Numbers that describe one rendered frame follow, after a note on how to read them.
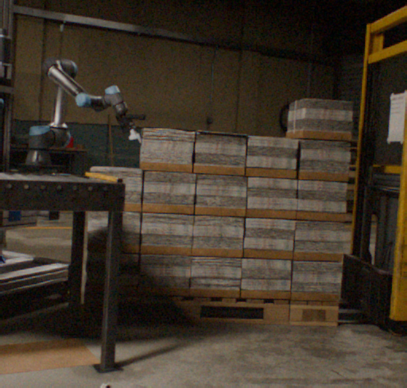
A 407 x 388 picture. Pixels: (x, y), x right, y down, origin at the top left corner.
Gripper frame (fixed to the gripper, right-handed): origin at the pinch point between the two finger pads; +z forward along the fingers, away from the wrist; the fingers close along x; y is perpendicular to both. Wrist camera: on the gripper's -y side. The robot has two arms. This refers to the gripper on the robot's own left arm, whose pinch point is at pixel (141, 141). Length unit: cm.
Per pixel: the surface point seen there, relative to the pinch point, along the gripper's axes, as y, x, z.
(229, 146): -42, 18, 24
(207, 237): -9, 18, 64
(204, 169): -24.1, 18.4, 29.3
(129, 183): 16.0, 18.2, 17.7
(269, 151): -62, 18, 36
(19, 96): 126, -616, -148
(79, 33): 1, -659, -202
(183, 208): -3.9, 18.3, 43.4
